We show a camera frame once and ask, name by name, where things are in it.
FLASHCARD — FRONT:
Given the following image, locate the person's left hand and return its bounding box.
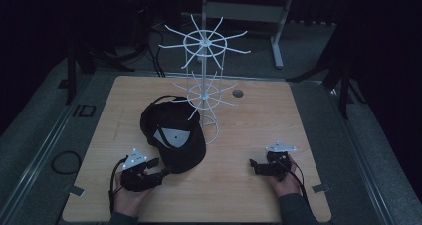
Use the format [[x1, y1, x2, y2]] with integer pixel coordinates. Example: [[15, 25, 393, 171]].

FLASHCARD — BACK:
[[113, 171, 154, 218]]

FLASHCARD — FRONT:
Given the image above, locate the white wire display rack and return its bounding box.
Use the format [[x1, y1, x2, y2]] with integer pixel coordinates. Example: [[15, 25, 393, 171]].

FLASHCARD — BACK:
[[158, 14, 252, 146]]

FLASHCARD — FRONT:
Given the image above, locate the person's right hand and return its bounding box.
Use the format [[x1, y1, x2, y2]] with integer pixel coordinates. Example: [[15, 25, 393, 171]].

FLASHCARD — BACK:
[[267, 154, 302, 198]]

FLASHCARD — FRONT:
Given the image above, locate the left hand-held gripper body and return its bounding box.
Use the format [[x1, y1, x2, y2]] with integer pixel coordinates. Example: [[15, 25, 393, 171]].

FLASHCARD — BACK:
[[119, 147, 164, 193]]

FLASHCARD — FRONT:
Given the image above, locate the black cable loop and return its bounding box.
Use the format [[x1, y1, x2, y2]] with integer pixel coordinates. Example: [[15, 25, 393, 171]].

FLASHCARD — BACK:
[[50, 150, 83, 176]]

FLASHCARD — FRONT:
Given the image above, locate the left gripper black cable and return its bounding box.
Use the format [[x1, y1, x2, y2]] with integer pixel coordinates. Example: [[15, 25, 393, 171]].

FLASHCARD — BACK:
[[108, 156, 129, 215]]

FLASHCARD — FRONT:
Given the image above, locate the black stand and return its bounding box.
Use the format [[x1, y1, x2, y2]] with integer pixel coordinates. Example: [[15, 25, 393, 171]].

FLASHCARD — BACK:
[[64, 42, 135, 106], [287, 57, 367, 120]]

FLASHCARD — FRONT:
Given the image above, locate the black baseball cap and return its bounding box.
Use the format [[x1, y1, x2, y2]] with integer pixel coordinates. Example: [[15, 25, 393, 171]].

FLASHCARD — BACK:
[[139, 95, 207, 175]]

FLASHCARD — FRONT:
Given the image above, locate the bundle of black cables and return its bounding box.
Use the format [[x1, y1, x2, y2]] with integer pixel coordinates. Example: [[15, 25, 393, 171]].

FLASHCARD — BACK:
[[96, 5, 167, 79]]

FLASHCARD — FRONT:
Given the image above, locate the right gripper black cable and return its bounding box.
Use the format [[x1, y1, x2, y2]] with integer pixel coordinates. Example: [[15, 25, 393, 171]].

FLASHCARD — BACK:
[[278, 158, 314, 216]]

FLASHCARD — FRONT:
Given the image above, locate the grey tape strip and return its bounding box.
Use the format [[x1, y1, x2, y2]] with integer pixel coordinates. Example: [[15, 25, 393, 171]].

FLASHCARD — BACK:
[[311, 183, 332, 194], [69, 184, 86, 198]]

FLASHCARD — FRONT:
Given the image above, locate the white metal desk frame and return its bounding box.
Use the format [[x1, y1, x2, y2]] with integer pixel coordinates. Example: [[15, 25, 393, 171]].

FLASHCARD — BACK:
[[200, 0, 297, 70]]

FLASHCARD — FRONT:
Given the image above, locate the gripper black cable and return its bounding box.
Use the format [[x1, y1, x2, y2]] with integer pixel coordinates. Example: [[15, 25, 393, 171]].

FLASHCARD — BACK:
[[278, 158, 314, 216], [108, 156, 129, 215]]

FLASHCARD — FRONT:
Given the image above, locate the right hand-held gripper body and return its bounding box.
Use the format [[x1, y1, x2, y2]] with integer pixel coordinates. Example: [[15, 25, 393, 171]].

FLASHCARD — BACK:
[[253, 140, 298, 182]]

